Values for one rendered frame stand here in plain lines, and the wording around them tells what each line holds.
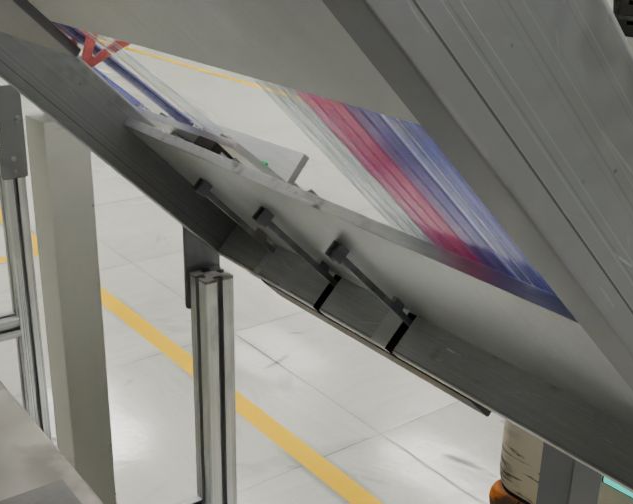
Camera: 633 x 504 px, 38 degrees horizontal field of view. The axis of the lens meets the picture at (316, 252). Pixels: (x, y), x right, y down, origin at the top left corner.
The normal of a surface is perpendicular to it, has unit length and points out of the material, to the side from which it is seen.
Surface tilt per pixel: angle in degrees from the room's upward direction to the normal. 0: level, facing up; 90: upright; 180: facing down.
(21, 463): 0
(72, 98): 90
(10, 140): 90
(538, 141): 90
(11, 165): 90
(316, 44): 135
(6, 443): 0
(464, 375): 45
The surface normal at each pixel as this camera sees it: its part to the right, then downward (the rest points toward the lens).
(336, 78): -0.58, 0.80
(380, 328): -0.56, -0.51
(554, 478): -0.87, 0.16
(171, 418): 0.02, -0.93
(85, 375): 0.63, 0.29
